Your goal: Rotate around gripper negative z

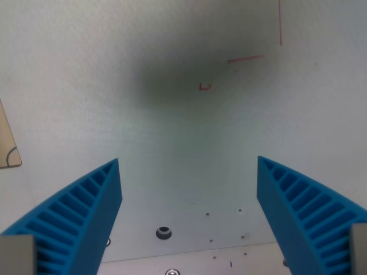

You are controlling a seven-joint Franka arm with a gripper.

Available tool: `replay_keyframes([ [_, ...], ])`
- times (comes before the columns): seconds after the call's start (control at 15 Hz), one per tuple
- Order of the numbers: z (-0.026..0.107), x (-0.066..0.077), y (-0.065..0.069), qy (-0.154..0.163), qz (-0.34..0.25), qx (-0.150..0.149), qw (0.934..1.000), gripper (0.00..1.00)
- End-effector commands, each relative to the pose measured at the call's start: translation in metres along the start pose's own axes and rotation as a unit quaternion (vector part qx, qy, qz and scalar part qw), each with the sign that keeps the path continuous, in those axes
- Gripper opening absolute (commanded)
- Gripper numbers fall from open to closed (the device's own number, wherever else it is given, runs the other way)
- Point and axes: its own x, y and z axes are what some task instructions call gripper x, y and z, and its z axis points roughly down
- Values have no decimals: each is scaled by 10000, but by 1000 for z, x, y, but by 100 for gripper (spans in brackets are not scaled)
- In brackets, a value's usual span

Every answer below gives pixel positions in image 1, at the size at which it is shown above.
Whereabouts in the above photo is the light wooden board with arc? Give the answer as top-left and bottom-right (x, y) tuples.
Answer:
(0, 99), (22, 170)

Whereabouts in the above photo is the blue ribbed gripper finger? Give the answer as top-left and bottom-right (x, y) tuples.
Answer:
(256, 155), (367, 275)
(0, 158), (123, 275)

